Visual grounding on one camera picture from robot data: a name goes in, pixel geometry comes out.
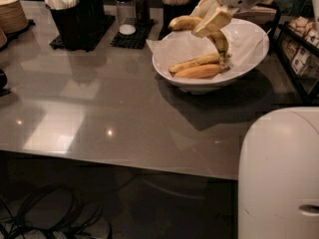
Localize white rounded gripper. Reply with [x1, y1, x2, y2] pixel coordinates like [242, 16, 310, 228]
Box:
[190, 0, 262, 38]

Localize white paper bowl liner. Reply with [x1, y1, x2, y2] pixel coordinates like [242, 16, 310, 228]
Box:
[146, 17, 270, 83]

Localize dark pepper shaker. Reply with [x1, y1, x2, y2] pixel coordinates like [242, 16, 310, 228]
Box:
[134, 0, 151, 26]

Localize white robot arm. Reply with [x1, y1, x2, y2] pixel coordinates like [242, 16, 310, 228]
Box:
[237, 107, 319, 239]

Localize orange-yellow front banana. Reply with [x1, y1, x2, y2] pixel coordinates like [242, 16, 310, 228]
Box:
[174, 64, 229, 79]

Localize black grid mat left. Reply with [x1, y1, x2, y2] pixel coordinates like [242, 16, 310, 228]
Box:
[50, 15, 116, 52]

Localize black cup behind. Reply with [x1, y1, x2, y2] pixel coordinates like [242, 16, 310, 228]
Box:
[77, 0, 105, 34]

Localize black cables on floor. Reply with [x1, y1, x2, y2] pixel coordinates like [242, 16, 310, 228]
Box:
[0, 182, 114, 239]

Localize black object at left edge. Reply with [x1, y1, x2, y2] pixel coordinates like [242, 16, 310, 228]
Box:
[0, 69, 11, 97]

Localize black grid mat middle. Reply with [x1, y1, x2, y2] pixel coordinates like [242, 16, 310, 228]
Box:
[111, 19, 155, 49]

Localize black cup with white cutlery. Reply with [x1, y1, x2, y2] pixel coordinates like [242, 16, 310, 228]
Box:
[44, 0, 80, 50]

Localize middle brown-spotted banana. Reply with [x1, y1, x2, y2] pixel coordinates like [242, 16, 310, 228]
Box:
[168, 52, 221, 74]

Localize black grid mat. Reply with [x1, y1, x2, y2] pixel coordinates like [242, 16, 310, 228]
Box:
[111, 19, 155, 49]
[50, 15, 116, 52]

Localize clear salt shaker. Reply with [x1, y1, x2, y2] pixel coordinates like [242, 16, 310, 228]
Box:
[116, 0, 136, 36]

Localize black cup with wooden sticks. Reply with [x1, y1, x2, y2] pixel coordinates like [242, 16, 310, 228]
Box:
[159, 0, 200, 36]

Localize yellow banana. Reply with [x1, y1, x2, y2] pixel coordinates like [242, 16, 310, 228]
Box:
[168, 15, 228, 53]

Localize white ceramic bowl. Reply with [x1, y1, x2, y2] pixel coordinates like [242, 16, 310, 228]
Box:
[152, 18, 270, 96]

